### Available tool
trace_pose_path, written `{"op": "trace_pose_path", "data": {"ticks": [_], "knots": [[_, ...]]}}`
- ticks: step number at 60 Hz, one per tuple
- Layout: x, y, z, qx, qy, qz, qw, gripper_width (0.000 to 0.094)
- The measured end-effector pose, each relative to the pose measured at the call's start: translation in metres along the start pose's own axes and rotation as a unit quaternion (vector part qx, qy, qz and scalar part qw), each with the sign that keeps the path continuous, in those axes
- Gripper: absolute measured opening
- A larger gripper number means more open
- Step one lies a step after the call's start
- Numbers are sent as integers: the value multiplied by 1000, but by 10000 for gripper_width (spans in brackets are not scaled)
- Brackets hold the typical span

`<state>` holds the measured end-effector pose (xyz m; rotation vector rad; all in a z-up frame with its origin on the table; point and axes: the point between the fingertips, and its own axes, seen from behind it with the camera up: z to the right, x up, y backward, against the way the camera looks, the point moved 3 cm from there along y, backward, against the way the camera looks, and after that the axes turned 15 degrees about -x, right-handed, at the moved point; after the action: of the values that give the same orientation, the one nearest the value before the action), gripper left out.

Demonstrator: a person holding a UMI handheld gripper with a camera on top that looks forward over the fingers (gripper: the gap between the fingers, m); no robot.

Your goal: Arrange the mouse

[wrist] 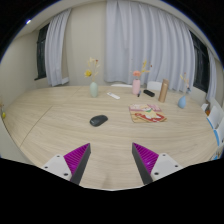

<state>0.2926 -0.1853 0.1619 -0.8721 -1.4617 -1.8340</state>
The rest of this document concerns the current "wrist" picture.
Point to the pink vase with flowers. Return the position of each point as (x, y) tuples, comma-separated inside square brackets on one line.
[(136, 87)]

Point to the black computer mouse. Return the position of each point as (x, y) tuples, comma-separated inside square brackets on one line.
[(98, 120)]

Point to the white remote control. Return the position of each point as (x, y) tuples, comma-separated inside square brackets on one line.
[(113, 96)]

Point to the narrow white curtain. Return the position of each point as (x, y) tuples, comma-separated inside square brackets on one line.
[(211, 78), (56, 53)]

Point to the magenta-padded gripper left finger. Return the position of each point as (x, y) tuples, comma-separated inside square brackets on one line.
[(77, 158)]

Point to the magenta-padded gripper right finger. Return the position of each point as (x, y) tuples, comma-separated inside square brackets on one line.
[(145, 159)]

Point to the black rectangular case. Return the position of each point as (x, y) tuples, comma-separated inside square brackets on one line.
[(149, 93)]

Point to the wide white curtain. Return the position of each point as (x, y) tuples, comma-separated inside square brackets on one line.
[(150, 43)]

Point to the dark pen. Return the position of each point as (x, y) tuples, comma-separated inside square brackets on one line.
[(139, 94)]

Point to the white and blue chair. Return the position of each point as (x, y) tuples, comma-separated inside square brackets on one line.
[(220, 133), (214, 116)]

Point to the cartoon print mouse pad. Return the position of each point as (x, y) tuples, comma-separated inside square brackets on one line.
[(146, 114)]

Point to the green vase with yellow flowers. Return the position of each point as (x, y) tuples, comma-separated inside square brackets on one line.
[(94, 90)]

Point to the dark window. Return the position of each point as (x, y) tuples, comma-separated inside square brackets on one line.
[(41, 53), (201, 63)]

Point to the tan insulated bottle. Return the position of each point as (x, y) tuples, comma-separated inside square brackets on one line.
[(163, 90)]

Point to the blue vase with dried flowers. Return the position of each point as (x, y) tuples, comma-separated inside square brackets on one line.
[(181, 102)]

